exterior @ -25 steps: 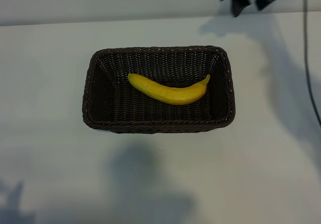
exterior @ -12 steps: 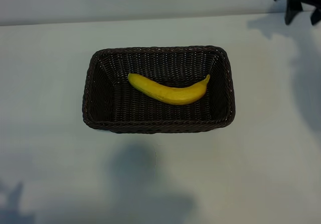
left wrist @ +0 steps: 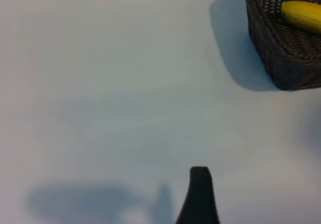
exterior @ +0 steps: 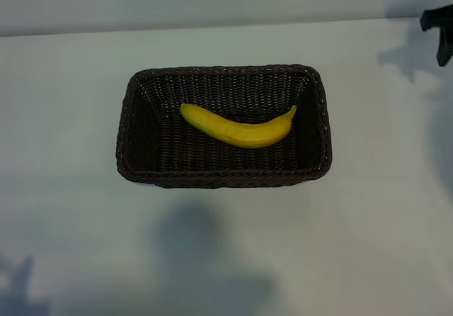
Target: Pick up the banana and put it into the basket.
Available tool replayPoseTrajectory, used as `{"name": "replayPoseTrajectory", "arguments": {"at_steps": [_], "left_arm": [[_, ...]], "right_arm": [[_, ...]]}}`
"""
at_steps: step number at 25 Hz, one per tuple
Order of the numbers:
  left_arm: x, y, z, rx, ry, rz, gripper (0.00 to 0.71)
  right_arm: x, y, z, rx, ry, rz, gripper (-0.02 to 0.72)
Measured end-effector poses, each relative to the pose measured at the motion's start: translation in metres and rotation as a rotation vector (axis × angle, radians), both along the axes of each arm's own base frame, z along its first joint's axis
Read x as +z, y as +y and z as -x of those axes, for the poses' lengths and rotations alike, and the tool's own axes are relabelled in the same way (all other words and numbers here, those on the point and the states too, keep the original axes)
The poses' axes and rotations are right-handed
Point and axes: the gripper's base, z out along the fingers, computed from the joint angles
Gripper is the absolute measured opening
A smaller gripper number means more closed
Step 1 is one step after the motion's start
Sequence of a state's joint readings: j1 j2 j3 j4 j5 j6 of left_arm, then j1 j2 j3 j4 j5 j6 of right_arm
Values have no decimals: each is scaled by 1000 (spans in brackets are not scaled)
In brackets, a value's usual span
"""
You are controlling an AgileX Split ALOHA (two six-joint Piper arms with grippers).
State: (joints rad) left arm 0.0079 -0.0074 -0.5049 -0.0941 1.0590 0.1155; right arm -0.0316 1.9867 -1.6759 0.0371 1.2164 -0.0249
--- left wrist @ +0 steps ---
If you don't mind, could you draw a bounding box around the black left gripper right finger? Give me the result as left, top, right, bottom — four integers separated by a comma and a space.
198, 166, 220, 224

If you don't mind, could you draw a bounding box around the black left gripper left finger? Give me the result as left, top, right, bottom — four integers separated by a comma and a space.
175, 166, 201, 224

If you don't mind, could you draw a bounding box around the dark brown wicker basket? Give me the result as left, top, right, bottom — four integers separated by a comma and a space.
240, 0, 321, 91

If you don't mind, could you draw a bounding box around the yellow banana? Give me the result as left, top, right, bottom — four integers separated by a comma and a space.
280, 0, 321, 35

